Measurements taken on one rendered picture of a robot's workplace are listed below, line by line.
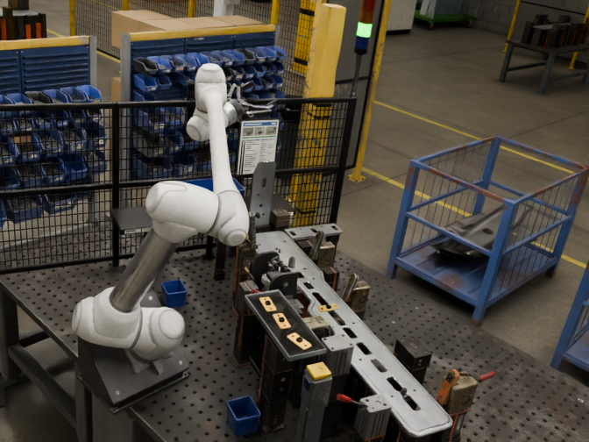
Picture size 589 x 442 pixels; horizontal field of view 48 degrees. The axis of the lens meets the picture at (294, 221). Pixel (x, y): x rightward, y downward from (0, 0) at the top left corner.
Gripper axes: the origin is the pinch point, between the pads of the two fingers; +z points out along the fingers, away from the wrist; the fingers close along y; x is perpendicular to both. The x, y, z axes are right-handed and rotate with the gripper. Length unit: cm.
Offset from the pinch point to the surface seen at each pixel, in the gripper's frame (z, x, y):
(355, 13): 283, -107, -95
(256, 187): 8, -55, 7
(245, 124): 29, -46, -20
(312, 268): -8, -58, 55
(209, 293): -26, -99, 19
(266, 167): 13.7, -46.4, 6.4
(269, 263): -36, -39, 46
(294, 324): -62, -21, 74
